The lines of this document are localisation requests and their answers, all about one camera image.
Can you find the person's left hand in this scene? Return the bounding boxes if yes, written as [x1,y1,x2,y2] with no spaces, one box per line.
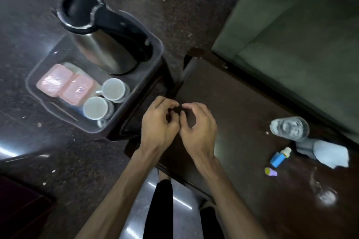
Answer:
[139,96,181,155]

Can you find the person's right hand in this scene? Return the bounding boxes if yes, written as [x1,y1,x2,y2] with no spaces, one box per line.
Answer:
[179,102,218,161]

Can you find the white mug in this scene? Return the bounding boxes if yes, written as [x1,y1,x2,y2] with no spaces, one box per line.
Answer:
[96,78,131,104]
[82,96,115,129]

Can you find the small blue bottle white cap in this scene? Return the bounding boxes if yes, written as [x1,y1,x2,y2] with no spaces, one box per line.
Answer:
[270,146,292,168]

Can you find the clear drinking glass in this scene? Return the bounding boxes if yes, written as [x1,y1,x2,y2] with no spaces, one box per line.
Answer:
[270,116,310,143]

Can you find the pink box with blue label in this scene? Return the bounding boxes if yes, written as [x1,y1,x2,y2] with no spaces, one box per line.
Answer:
[60,75,95,106]

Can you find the steel kettle with black lid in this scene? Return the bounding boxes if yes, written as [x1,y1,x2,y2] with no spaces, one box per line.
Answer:
[56,0,154,75]

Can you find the pink plastic box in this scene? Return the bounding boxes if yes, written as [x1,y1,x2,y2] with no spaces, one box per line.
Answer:
[36,63,74,97]

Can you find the grey perforated plastic tray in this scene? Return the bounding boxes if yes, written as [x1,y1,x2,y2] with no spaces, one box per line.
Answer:
[25,10,165,134]

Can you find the person's left forearm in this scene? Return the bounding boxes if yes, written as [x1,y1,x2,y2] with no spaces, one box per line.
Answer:
[74,149,160,239]

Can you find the person's right forearm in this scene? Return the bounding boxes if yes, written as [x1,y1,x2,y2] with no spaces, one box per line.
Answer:
[193,156,270,239]

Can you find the dark wooden coffee table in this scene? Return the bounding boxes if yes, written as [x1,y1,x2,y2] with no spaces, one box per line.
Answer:
[124,48,359,239]

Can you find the person's black trousers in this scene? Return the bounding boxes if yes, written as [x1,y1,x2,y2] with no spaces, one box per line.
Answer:
[143,179,225,239]

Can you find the small dark wooden side table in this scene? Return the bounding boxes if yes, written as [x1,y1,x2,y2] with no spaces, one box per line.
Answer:
[106,56,174,141]

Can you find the black mesh holder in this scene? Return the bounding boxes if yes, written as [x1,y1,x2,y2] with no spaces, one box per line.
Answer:
[296,138,319,161]

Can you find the white tissue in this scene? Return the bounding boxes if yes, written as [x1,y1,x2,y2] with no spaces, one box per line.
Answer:
[313,139,350,169]

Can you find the green fabric armchair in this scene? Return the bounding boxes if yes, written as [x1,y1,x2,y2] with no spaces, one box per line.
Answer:
[212,0,359,146]

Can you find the dark wooden furniture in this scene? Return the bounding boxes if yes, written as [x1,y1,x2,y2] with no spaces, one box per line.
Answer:
[0,176,54,239]

